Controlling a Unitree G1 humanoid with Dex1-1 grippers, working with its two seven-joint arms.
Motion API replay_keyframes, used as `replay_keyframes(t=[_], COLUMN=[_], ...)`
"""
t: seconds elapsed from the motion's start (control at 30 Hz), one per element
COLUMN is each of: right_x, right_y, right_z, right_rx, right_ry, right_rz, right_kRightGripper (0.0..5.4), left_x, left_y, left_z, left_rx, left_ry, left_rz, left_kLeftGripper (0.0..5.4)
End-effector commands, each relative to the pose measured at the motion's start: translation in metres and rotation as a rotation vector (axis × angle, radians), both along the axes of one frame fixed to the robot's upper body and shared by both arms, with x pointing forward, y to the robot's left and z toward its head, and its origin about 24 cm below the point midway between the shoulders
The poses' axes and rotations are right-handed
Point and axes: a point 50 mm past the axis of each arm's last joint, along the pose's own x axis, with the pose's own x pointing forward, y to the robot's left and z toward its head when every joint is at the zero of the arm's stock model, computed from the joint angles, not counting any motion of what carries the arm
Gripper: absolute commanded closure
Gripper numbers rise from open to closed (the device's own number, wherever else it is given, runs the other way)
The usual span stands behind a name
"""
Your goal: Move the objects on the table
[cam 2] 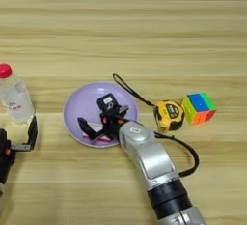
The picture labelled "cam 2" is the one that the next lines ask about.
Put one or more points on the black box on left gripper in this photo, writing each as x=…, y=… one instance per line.
x=2, y=137

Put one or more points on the multicoloured puzzle cube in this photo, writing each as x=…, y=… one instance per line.
x=199, y=108

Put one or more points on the lilac round plate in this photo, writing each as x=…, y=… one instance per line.
x=83, y=103

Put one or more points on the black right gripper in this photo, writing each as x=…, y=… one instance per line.
x=112, y=124

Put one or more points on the clear bottle with red cap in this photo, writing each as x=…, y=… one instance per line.
x=14, y=100

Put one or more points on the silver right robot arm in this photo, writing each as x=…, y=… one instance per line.
x=151, y=161

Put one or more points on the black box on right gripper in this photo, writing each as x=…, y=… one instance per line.
x=107, y=101

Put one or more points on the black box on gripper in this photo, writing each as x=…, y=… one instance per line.
x=2, y=137
x=107, y=101

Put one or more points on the yellow black tape measure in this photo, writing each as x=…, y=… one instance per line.
x=169, y=114

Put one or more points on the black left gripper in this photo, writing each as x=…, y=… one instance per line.
x=6, y=164

